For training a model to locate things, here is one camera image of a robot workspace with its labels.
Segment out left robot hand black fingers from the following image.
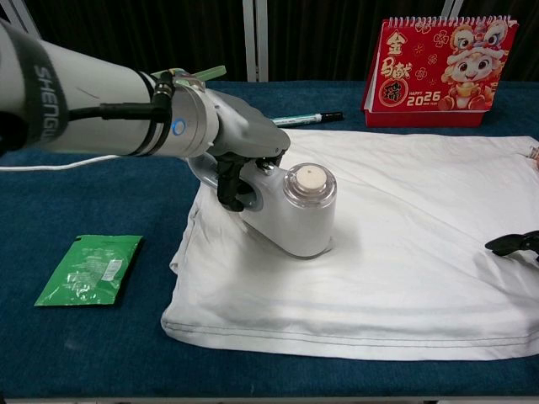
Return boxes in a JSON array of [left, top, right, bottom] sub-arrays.
[[207, 93, 291, 212]]

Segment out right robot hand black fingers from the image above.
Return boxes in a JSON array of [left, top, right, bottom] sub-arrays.
[[484, 230, 539, 264]]

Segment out white handheld steam iron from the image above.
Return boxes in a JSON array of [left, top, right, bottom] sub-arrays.
[[184, 151, 338, 259]]

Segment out dark blue tablecloth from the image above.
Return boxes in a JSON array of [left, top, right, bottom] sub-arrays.
[[0, 80, 539, 399]]

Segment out white marker with black cap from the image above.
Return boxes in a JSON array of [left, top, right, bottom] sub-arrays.
[[269, 110, 344, 128]]

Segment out light green plastic scoop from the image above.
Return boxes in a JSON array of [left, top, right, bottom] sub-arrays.
[[150, 65, 227, 84]]

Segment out dark pleated curtain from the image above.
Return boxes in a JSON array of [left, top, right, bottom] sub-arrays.
[[24, 0, 539, 85]]

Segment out white folded t-shirt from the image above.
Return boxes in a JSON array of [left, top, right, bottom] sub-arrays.
[[160, 128, 539, 362]]

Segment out red 2026 desk calendar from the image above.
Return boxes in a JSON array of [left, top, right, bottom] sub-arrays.
[[360, 14, 520, 129]]

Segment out green foil sachet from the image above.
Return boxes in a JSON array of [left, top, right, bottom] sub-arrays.
[[33, 234, 144, 307]]

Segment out upright white frame post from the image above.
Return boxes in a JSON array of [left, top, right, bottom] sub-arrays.
[[242, 0, 270, 83]]

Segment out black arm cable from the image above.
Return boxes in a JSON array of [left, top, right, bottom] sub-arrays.
[[67, 69, 177, 124]]

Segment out white cable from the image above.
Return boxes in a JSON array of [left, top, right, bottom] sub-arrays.
[[0, 153, 124, 173]]

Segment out thin white frame post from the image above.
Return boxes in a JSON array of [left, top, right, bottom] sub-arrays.
[[437, 0, 467, 20]]

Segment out slanted white frame post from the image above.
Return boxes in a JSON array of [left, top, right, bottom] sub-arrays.
[[0, 0, 43, 39]]

